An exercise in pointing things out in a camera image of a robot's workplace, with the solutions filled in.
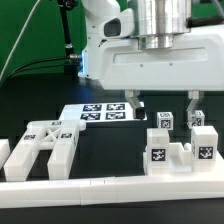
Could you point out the white tagged cube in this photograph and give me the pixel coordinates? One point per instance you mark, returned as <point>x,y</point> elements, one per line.
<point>196,119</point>
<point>165,120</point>

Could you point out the white marker base plate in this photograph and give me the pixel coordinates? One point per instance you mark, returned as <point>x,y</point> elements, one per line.
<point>98,112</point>

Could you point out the white tagged cube right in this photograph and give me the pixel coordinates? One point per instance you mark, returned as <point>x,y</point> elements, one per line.
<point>196,119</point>

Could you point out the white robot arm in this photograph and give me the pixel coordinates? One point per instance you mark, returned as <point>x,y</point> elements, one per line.
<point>99,11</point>

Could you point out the white L-shaped fence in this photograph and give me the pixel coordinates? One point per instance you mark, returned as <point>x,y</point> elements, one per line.
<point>111,190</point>

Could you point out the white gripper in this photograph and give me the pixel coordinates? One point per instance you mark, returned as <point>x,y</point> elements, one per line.
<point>147,53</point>

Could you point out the white tagged cube left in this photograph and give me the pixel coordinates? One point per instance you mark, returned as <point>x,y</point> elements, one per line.
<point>165,120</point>

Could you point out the white chair seat block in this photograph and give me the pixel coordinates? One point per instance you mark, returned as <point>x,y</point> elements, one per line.
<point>180,159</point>

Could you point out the white block at left edge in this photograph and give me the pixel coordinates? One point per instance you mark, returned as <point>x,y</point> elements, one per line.
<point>4,151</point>

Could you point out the white chair back frame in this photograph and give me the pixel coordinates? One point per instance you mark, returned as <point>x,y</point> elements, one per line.
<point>59,136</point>

